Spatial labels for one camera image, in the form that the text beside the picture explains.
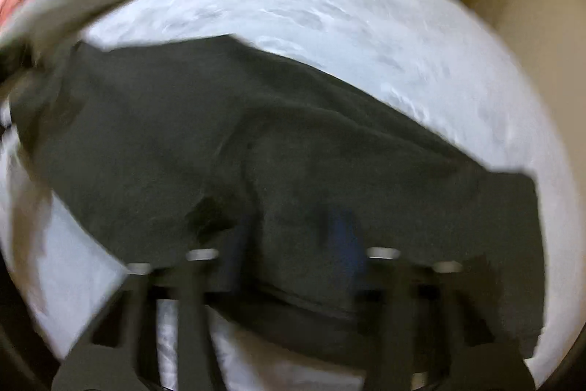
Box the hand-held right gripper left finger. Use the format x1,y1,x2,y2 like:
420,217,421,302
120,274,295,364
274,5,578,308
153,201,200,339
51,212,250,391

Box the dark grey pants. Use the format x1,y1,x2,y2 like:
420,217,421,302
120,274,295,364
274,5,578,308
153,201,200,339
9,34,548,366

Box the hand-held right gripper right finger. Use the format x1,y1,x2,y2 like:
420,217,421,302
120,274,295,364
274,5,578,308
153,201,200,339
323,210,537,391

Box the bed with butterfly sheet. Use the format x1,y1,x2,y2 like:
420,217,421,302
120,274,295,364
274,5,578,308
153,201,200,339
0,0,573,391

